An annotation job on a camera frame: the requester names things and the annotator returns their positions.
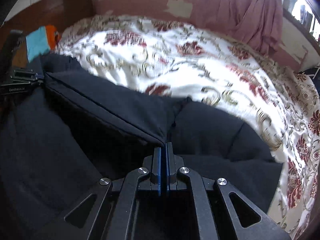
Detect large black padded coat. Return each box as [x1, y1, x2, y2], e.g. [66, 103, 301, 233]
[1, 54, 289, 239]

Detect orange blue brown pillow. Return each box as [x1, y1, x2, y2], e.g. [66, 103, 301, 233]
[25, 25, 61, 62]

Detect brown wooden headboard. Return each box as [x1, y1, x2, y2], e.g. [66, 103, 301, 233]
[1, 0, 94, 68]

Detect floral white red bedspread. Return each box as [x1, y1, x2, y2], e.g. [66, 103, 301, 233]
[55, 15, 319, 239]

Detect pink window curtain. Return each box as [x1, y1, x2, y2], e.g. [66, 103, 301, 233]
[190, 0, 283, 55]

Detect brown framed window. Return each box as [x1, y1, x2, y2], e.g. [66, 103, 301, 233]
[282, 0, 319, 53]

